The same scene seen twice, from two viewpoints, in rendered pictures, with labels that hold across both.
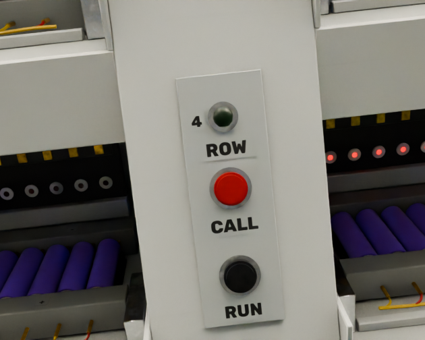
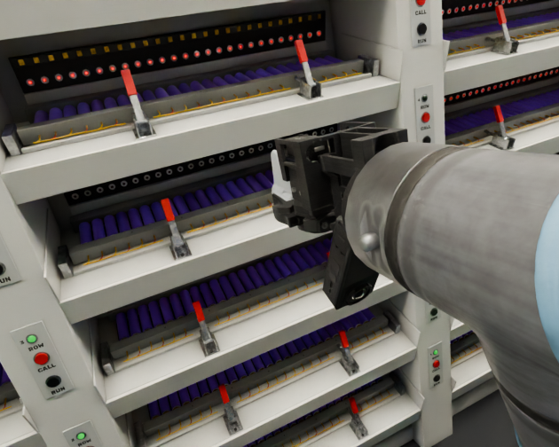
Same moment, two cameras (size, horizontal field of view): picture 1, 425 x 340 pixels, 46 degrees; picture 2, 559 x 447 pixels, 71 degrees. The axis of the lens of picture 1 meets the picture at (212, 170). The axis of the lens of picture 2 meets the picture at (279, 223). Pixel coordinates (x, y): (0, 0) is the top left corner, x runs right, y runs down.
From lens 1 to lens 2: 0.60 m
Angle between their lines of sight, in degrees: 23
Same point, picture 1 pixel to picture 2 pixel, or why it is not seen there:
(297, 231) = (437, 128)
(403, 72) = (459, 82)
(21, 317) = not seen: hidden behind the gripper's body
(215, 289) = not seen: hidden behind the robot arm
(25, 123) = (375, 105)
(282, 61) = (436, 81)
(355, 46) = (451, 75)
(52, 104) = (383, 98)
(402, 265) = not seen: hidden behind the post
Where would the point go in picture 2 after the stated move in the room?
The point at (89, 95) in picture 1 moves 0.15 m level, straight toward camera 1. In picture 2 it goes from (392, 95) to (477, 89)
